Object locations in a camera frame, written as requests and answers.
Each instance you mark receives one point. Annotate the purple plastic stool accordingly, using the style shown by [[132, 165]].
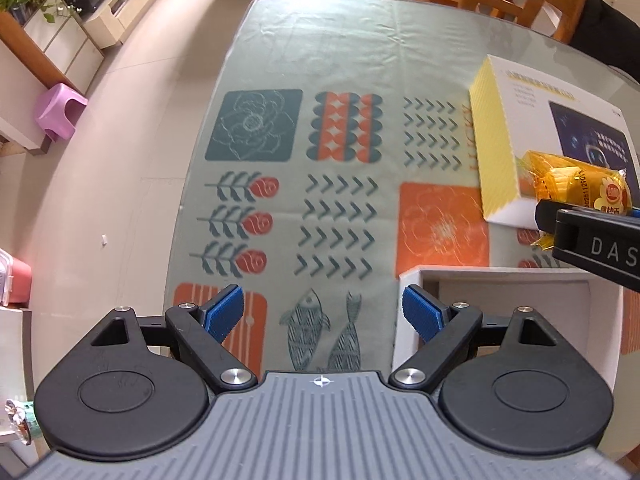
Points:
[[58, 110]]

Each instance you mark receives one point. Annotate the open white cardboard box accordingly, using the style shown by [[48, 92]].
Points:
[[586, 310]]

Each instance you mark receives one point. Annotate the white tv cabinet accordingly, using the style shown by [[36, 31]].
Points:
[[114, 20]]

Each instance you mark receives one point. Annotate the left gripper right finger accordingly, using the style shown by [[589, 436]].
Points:
[[449, 334]]

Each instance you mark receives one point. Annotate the red storage box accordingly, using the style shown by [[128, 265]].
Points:
[[16, 280]]

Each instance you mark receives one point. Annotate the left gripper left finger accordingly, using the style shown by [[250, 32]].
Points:
[[199, 332]]

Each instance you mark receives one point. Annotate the patterned green tablecloth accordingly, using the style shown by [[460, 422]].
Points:
[[337, 153]]

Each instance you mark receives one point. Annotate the golden snack packet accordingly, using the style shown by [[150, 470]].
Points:
[[561, 182]]

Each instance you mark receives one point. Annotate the white tablet box lid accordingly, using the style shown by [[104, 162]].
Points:
[[516, 109]]

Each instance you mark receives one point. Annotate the black jacket on chair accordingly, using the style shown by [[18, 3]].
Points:
[[607, 35]]

